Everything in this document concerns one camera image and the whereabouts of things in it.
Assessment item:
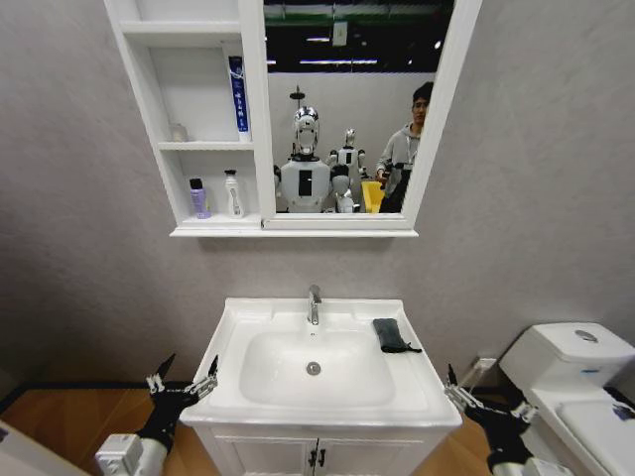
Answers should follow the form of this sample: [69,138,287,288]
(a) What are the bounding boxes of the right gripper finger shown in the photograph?
[443,363,471,412]
[513,399,540,423]

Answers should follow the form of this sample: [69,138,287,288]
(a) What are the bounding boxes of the chrome faucet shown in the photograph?
[307,284,323,327]

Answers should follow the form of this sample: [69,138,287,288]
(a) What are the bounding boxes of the blue toothpaste tube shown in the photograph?
[227,55,252,145]

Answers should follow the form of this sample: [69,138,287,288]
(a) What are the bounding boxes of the dark grey towel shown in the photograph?
[372,316,424,355]

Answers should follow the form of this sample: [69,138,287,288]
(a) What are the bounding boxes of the yellow bin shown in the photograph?
[360,179,385,214]

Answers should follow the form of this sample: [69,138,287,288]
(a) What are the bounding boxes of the white toilet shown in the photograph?
[497,321,635,476]

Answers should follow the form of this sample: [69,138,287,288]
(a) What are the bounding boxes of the white vanity cabinet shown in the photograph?
[190,423,453,476]

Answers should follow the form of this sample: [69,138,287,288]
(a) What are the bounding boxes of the cabinet mirror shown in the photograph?
[262,0,455,216]

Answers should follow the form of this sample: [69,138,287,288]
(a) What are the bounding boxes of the pale grey panel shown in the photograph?
[0,419,80,476]

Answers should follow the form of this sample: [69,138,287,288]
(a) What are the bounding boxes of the white bottle with black cap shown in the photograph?
[222,169,248,220]

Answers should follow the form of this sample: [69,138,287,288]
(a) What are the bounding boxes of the white ceramic washbasin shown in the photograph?
[178,296,463,430]

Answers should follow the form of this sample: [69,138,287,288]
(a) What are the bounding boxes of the purple bottle with black cap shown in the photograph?
[188,177,214,221]

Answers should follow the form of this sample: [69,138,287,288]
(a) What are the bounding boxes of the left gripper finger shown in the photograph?
[145,352,178,394]
[185,354,220,401]

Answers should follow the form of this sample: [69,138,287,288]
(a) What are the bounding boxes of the white wall cabinet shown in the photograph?
[102,0,483,239]

